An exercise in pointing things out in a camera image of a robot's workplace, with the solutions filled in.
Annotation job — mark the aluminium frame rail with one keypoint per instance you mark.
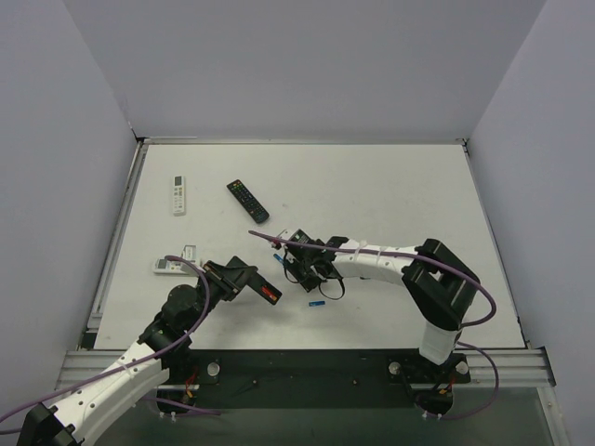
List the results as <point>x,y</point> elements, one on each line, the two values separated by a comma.
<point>517,367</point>

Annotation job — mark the white air conditioner remote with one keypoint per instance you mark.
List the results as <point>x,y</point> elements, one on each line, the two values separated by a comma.
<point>178,196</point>

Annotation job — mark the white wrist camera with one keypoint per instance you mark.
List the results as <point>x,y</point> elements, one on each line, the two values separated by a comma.
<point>294,235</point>
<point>189,252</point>

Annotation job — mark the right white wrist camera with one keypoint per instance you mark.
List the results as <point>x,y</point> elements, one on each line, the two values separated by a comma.
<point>294,235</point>

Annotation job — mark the white remote lying sideways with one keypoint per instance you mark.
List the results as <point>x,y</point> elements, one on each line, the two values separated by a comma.
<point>162,266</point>

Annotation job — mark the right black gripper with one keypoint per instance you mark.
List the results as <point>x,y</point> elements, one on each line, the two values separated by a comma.
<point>302,260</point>

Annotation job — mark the red orange battery top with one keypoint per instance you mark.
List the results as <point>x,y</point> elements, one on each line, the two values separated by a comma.
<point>269,293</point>

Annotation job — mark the black TV remote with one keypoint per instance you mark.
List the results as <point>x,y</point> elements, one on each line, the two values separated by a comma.
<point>247,200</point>

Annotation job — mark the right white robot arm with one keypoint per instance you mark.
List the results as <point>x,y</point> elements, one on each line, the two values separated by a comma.
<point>434,277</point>

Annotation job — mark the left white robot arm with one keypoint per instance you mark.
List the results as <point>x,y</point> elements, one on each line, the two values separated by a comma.
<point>93,405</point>

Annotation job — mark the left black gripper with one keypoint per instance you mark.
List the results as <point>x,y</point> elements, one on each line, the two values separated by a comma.
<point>243,278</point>

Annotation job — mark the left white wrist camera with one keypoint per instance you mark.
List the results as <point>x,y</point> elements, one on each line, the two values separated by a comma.
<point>189,252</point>

